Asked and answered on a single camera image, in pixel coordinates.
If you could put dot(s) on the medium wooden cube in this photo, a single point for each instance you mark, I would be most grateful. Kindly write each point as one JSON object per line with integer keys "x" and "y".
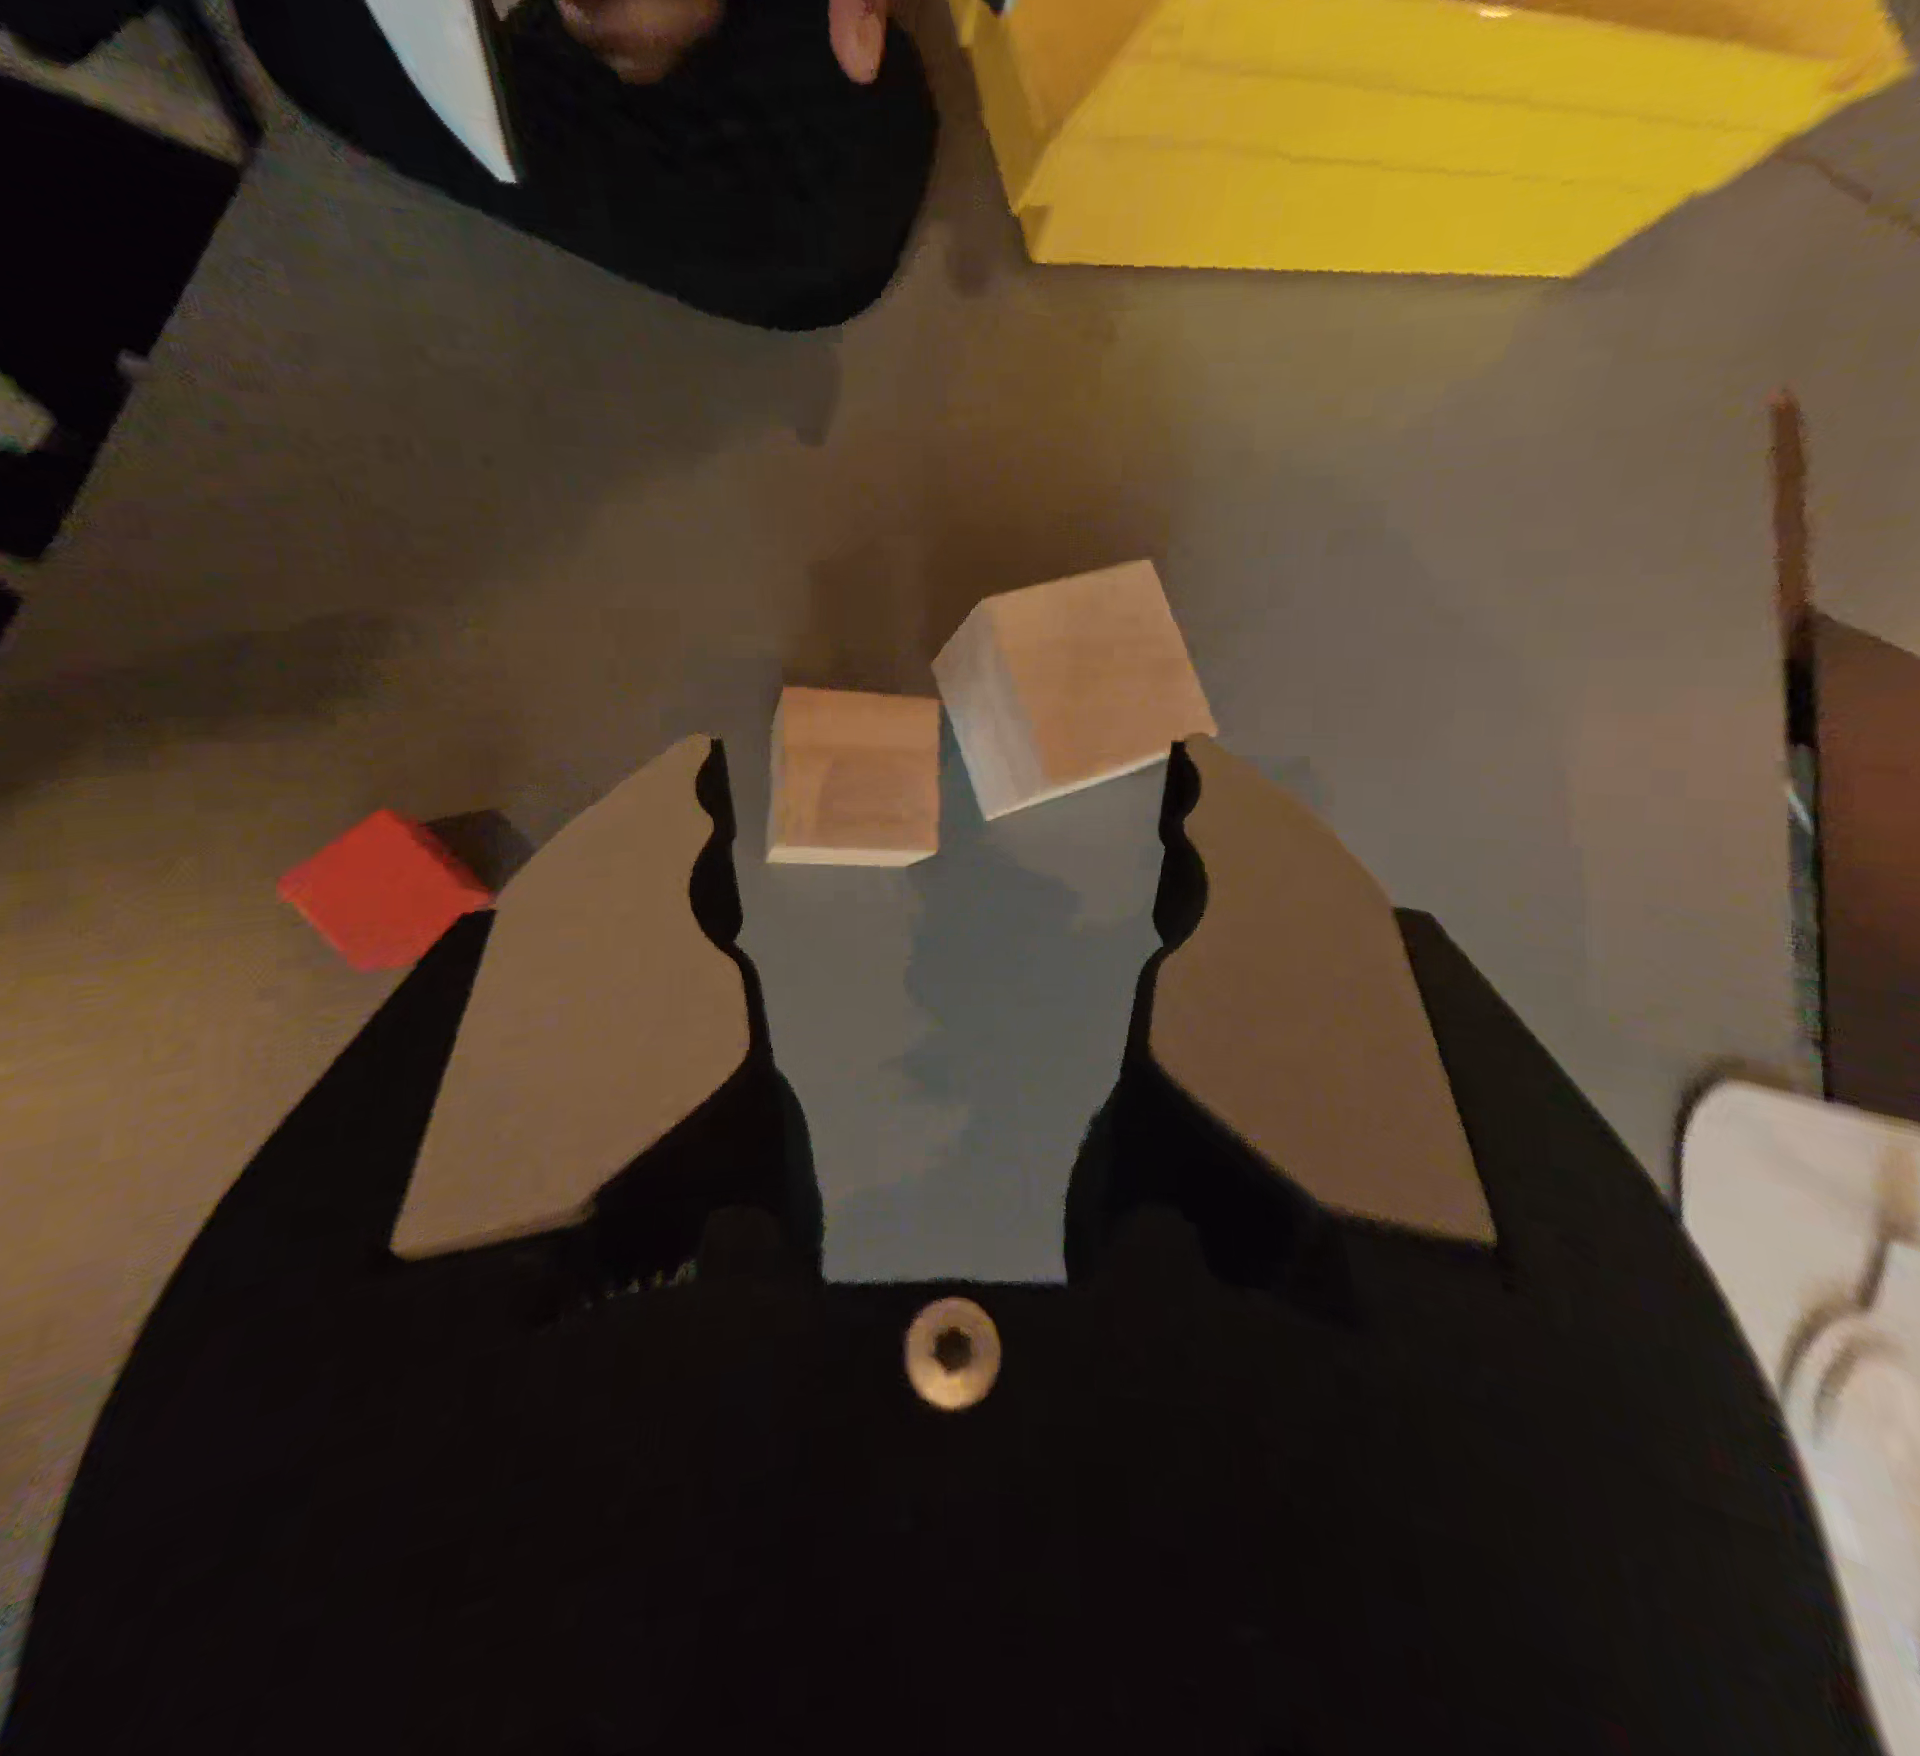
{"x": 857, "y": 777}

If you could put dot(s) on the large wooden cube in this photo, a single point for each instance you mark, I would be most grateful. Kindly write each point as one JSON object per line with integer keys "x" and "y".
{"x": 1076, "y": 691}

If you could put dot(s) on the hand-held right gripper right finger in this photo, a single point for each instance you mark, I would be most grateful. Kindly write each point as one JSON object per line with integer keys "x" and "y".
{"x": 1322, "y": 1036}

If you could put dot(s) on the yellow plastic bin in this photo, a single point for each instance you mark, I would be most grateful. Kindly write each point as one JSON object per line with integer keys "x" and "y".
{"x": 1410, "y": 91}

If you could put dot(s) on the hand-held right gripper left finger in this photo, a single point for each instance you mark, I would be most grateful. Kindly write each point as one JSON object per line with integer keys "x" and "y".
{"x": 571, "y": 1036}

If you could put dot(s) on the small red cube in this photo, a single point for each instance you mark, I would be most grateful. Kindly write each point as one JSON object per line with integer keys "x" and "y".
{"x": 387, "y": 893}

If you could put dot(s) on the white document stand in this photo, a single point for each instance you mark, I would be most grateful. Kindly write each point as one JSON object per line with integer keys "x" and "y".
{"x": 1817, "y": 1367}

